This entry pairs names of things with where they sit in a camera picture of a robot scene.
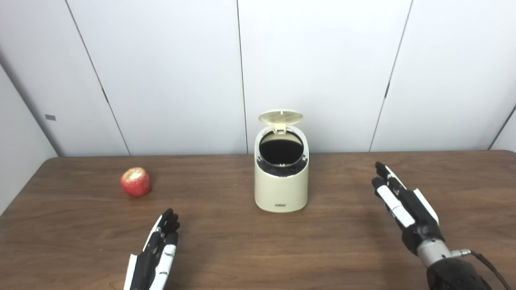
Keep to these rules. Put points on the cream round bin lid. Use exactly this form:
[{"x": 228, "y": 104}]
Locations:
[{"x": 281, "y": 117}]

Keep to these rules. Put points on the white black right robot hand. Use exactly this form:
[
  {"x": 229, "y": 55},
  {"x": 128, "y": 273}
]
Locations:
[{"x": 417, "y": 221}]

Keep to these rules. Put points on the cream-colored round bin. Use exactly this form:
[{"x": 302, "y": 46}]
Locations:
[{"x": 281, "y": 191}]

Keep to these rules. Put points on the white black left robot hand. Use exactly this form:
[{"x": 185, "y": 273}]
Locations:
[{"x": 147, "y": 264}]

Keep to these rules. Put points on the red apple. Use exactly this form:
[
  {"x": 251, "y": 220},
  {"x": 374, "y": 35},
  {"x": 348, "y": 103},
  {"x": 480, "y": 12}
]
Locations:
[{"x": 136, "y": 183}]

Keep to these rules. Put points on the small gray wall tag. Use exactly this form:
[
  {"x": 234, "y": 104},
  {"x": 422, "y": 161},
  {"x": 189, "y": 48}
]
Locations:
[{"x": 50, "y": 117}]

